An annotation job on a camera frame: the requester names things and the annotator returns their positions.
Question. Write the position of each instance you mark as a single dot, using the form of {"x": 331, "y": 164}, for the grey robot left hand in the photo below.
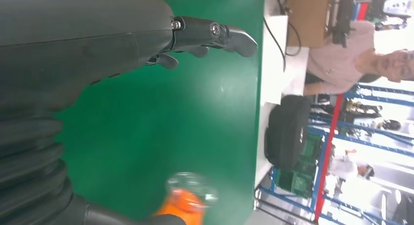
{"x": 81, "y": 39}

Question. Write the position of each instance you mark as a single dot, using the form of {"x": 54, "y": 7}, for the orange detergent bottle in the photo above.
{"x": 182, "y": 204}

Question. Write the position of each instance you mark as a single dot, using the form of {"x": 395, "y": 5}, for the flat white box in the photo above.
{"x": 275, "y": 55}

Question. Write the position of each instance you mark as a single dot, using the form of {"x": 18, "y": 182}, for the white table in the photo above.
{"x": 296, "y": 73}

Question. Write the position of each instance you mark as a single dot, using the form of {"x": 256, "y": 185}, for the black carrying case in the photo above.
{"x": 286, "y": 133}

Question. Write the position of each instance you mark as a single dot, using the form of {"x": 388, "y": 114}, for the brown cardboard box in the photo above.
{"x": 307, "y": 16}

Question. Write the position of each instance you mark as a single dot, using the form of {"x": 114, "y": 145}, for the person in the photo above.
{"x": 347, "y": 167}
{"x": 336, "y": 62}

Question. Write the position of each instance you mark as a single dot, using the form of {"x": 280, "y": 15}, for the green plastic crate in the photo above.
{"x": 300, "y": 175}

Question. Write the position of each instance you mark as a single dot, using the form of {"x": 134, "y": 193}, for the black device on box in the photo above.
{"x": 344, "y": 16}

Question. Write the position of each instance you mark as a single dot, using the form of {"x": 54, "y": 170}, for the red metal post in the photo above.
{"x": 326, "y": 159}

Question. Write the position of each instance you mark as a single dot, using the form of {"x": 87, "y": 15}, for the blue metal frame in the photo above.
{"x": 365, "y": 128}

